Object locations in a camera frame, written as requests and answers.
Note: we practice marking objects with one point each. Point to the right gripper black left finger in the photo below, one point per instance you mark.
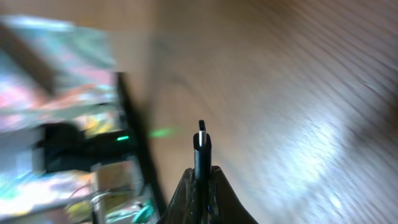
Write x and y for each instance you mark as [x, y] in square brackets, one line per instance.
[179, 210]

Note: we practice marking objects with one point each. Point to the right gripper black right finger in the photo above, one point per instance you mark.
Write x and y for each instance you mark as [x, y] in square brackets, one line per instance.
[224, 205]

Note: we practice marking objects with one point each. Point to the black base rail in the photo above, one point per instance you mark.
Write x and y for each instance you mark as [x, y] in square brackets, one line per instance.
[136, 127]

